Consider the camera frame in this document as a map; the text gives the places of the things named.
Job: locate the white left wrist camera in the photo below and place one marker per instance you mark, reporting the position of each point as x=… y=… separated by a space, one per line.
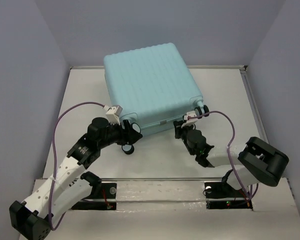
x=113 y=114

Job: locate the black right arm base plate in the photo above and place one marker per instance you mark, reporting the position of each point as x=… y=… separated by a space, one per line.
x=219 y=197

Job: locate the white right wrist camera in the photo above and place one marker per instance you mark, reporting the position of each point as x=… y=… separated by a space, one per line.
x=189 y=119

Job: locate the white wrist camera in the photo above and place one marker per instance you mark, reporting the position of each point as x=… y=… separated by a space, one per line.
x=113 y=114
x=189 y=119

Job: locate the light blue suitcase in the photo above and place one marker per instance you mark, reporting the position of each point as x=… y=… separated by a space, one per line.
x=153 y=85

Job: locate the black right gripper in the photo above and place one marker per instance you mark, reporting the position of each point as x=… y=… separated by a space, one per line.
x=178 y=129

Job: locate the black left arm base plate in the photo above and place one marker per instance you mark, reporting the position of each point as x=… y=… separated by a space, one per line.
x=102 y=199

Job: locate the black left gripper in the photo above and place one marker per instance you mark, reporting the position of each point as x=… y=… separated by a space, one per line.
x=130 y=135

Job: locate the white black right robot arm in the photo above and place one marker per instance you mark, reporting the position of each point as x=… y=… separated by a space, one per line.
x=260 y=161

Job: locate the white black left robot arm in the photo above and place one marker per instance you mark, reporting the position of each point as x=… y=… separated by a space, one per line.
x=71 y=181

